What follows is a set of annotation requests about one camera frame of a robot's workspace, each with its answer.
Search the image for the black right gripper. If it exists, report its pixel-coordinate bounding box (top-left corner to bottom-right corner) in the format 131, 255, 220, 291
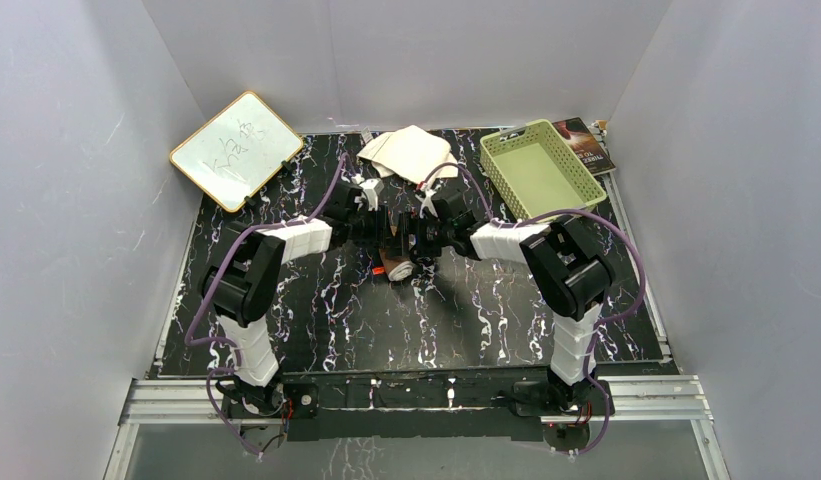
386, 213, 453, 259

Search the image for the yellow brown bear towel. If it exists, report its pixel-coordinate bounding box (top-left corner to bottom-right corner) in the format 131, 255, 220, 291
373, 249, 415, 282

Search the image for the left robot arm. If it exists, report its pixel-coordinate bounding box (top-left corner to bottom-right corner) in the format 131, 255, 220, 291
202, 175, 391, 416

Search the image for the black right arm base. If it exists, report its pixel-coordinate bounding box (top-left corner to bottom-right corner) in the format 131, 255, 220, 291
507, 374, 616, 456

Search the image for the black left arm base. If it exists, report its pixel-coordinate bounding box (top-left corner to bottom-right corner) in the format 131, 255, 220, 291
209, 376, 319, 434

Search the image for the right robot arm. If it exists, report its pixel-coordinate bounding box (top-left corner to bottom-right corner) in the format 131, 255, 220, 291
395, 192, 615, 414

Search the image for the crumpled white cloth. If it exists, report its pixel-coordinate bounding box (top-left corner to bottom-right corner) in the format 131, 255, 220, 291
357, 125, 457, 184

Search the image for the green perforated plastic basket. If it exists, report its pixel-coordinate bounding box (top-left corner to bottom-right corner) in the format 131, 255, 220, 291
480, 119, 607, 220

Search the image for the dark book with red cover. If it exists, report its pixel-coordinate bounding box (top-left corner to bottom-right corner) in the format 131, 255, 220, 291
552, 117, 616, 176

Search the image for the white board with wooden frame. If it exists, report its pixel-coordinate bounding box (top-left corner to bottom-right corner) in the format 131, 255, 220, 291
169, 91, 304, 213

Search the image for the aluminium front rail frame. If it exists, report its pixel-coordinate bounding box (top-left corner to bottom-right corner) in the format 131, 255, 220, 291
105, 367, 729, 479

